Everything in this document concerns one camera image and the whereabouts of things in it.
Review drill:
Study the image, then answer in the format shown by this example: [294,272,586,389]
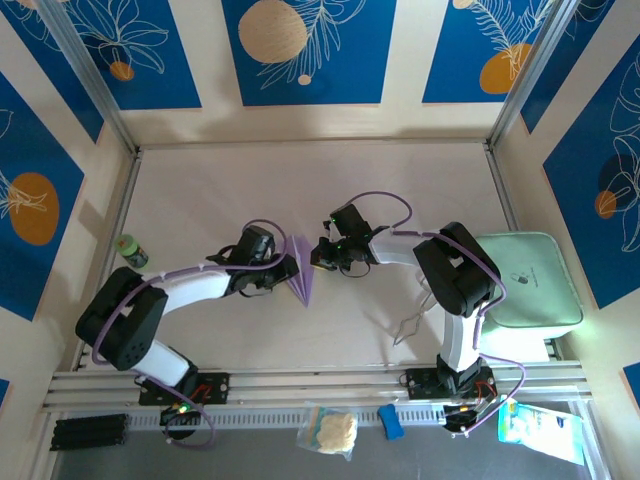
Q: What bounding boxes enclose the purple paper sheet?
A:
[284,234,317,307]

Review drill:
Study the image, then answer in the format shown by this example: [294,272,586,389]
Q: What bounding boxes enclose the small green capped bottle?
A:
[115,233,150,269]

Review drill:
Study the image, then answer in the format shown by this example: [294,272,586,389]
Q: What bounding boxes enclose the plastic bag with yellow sponge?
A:
[295,405,359,462]

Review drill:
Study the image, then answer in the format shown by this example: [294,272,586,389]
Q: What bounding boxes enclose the blue bone-shaped sponge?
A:
[377,404,405,441]

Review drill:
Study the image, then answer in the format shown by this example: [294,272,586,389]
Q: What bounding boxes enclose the mint green zip pouch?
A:
[477,231,585,330]

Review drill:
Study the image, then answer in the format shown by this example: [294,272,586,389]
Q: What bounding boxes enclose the black controller board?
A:
[158,403,202,427]
[442,402,484,440]

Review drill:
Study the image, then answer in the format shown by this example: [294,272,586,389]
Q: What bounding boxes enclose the black ribbed block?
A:
[49,412,129,453]

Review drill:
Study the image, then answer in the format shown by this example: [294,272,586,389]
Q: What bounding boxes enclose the teal snack packet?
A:
[497,396,586,466]

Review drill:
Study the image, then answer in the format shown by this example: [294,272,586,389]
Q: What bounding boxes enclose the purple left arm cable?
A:
[91,218,289,449]

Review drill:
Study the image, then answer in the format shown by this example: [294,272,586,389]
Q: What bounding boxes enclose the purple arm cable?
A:
[342,192,526,432]
[91,218,289,449]

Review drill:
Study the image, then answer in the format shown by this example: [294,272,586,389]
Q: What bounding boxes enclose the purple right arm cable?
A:
[342,192,526,432]

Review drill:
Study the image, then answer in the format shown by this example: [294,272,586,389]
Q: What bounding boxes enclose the metal wire tongs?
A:
[393,294,434,347]

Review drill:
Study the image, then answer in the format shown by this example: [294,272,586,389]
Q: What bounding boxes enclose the long aluminium base rail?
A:
[42,363,594,415]

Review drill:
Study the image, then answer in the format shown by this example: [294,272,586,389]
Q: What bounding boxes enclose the aluminium side rail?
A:
[72,149,144,372]
[485,144,562,362]

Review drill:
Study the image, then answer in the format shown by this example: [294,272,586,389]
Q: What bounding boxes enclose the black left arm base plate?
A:
[133,371,231,407]

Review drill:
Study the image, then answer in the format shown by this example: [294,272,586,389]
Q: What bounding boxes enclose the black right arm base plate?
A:
[398,367,496,401]

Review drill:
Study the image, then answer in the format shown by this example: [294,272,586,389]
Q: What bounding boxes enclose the white slotted cable duct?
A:
[124,402,501,431]

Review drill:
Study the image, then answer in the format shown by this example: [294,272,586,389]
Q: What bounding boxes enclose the blue floral wall poster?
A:
[542,47,640,310]
[0,0,105,145]
[57,0,203,111]
[221,0,398,107]
[0,72,86,322]
[519,0,617,135]
[422,0,556,105]

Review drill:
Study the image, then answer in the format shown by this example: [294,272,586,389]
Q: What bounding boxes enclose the aluminium frame post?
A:
[487,0,579,151]
[37,0,140,155]

